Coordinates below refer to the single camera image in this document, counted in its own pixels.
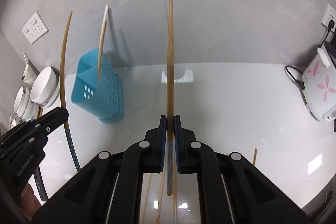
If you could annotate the white floral rice cooker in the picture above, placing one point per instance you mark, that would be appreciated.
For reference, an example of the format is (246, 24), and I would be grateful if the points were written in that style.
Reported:
(319, 80)

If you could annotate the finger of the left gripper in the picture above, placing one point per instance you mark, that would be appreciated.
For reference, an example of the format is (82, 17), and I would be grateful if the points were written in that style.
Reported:
(50, 121)

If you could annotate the white wall socket pair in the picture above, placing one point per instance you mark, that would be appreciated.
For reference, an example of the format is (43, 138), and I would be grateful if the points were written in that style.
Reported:
(34, 28)

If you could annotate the white ceramic jug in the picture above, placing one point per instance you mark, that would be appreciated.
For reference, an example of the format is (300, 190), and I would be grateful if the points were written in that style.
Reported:
(29, 76)

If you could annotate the chopstick with blue dotted end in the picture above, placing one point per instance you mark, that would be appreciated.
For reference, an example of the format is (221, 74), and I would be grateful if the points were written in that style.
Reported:
(63, 93)

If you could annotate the person left hand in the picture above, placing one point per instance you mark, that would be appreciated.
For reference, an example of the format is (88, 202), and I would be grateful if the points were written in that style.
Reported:
(28, 202)

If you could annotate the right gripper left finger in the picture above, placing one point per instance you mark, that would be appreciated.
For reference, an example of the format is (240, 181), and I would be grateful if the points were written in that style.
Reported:
(108, 189)

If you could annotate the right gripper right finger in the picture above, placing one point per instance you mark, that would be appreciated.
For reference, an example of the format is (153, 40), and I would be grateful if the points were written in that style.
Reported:
(230, 188)

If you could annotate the white socket with plugs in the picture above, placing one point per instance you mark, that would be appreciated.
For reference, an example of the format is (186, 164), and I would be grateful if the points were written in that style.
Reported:
(328, 15)

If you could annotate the blue plastic utensil holder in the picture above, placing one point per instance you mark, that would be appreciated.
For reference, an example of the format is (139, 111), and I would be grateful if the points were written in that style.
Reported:
(100, 96)

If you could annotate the plain thin bamboo chopstick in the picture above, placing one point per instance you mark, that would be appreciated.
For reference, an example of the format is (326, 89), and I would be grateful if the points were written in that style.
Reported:
(146, 198)

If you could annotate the large white bowl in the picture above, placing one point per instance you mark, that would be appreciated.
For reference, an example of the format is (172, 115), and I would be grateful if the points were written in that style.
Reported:
(44, 86)

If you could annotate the wooden plate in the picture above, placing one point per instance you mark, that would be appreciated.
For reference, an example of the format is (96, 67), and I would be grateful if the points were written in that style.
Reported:
(40, 113)

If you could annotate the white bowl with dark rim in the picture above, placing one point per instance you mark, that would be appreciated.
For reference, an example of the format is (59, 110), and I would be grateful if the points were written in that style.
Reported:
(24, 107)

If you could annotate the chopstick with pale grey end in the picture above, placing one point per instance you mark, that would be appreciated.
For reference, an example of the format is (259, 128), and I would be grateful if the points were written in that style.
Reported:
(100, 49)

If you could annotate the chopstick with pale floral end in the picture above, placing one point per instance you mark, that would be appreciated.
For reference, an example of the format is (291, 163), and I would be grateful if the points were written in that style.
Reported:
(254, 157)

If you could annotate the white plastic chopstick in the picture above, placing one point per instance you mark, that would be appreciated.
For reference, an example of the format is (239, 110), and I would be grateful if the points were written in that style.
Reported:
(105, 14)

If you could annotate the chopstick with floral red end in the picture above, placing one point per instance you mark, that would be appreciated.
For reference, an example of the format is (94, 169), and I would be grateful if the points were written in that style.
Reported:
(160, 196)

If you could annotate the white ridged plate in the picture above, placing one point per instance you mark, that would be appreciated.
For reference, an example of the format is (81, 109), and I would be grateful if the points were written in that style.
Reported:
(54, 95)

